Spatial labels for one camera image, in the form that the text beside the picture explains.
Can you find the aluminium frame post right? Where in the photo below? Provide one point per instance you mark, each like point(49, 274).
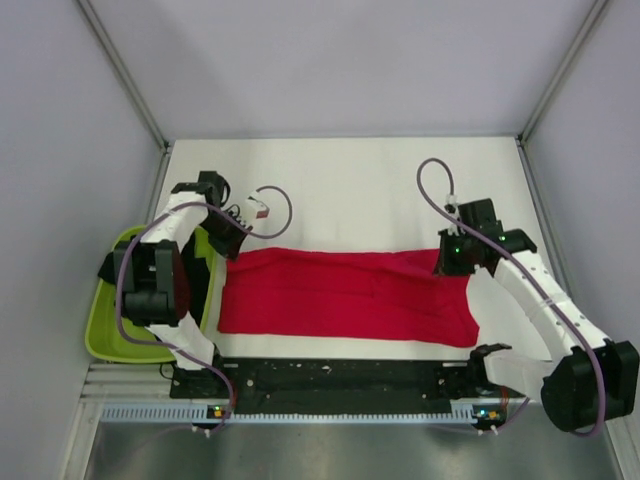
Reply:
point(595, 15)

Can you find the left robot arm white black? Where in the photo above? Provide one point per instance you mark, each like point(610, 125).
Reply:
point(188, 205)

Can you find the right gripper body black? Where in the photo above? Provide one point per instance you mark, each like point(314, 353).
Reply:
point(455, 255)

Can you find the black t shirt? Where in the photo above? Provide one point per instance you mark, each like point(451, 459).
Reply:
point(163, 284)

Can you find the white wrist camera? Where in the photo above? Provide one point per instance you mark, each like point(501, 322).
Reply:
point(451, 204)
point(254, 207)

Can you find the aluminium frame post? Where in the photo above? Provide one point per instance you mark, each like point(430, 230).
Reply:
point(122, 73)
point(595, 15)

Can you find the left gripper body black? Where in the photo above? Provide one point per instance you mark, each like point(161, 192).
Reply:
point(222, 232)

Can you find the aluminium side rail right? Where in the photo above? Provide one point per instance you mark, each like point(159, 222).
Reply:
point(552, 247)

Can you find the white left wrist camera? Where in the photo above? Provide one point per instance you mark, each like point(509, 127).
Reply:
point(254, 207)

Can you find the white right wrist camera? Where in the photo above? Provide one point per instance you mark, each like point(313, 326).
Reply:
point(451, 204)

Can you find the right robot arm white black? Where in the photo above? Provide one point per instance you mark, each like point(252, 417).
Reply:
point(588, 378)

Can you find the green plastic bin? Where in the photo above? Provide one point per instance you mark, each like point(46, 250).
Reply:
point(102, 337)

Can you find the red t shirt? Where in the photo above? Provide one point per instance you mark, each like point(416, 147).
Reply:
point(395, 296)

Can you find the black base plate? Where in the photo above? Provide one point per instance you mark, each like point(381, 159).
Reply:
point(336, 386)

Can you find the aluminium frame post left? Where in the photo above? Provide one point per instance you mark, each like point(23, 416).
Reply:
point(122, 73)

